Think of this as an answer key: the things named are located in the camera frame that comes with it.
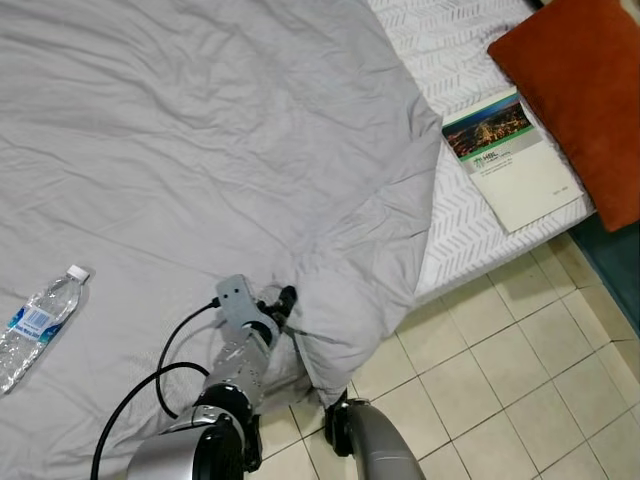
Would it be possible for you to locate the orange pillow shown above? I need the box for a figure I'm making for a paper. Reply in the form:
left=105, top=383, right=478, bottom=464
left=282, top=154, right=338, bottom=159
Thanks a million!
left=487, top=0, right=640, bottom=233

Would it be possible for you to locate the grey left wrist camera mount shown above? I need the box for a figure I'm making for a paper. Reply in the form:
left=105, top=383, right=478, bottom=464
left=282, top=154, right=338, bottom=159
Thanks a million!
left=215, top=275, right=264, bottom=337

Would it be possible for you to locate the teal fabric bed base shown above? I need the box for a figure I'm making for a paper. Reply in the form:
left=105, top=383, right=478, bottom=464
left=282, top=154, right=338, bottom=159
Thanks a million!
left=568, top=215, right=640, bottom=333

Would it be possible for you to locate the white book with city photo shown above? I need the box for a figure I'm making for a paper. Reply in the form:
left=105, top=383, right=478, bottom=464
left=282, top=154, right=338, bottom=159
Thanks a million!
left=441, top=90, right=587, bottom=235

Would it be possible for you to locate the white patterned mattress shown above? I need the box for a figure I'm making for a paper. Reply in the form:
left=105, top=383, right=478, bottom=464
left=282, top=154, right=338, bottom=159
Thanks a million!
left=368, top=0, right=597, bottom=303

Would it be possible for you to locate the clear plastic water bottle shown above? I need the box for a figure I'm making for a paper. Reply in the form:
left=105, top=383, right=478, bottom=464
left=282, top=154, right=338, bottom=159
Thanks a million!
left=0, top=264, right=91, bottom=395

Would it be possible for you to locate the grey bed blanket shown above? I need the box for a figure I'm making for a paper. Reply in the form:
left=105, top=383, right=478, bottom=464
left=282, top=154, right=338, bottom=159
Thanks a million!
left=0, top=0, right=445, bottom=480

